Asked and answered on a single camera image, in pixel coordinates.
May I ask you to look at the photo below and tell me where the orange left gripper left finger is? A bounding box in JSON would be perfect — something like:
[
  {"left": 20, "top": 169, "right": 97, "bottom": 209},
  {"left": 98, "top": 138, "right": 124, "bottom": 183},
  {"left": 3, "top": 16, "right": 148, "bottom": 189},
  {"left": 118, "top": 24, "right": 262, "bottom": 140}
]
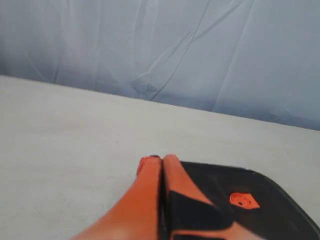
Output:
[{"left": 72, "top": 155, "right": 162, "bottom": 240}]

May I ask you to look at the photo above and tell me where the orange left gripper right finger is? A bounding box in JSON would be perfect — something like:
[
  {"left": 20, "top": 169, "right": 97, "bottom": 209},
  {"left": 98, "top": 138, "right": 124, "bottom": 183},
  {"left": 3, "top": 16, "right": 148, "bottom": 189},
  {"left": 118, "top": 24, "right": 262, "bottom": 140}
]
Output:
[{"left": 163, "top": 154, "right": 262, "bottom": 240}]

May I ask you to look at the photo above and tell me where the dark lid with orange seal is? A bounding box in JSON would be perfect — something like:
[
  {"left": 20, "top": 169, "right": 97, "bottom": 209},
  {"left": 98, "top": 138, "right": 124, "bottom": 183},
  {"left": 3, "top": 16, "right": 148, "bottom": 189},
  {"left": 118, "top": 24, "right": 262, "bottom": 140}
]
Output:
[{"left": 181, "top": 161, "right": 320, "bottom": 240}]

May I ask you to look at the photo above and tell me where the grey-blue wrinkled backdrop cloth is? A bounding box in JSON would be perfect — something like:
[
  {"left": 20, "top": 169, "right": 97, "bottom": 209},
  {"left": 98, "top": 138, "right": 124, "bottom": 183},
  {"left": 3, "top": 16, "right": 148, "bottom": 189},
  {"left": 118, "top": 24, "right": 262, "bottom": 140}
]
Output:
[{"left": 0, "top": 0, "right": 320, "bottom": 130}]

